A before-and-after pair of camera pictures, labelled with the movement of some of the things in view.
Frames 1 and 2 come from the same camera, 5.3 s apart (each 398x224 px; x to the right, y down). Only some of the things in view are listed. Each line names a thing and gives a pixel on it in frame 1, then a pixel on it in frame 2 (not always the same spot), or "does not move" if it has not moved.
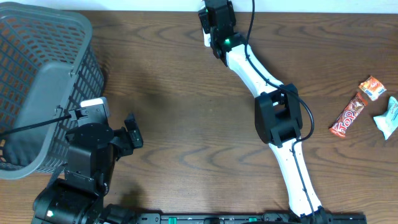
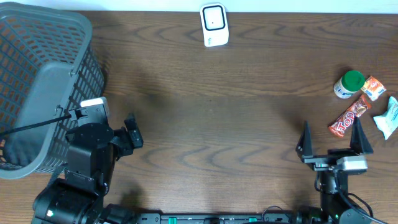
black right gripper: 203,18 to 359,142
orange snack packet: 372,87 does not move
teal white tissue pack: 388,122 does not move
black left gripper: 128,144 does not move
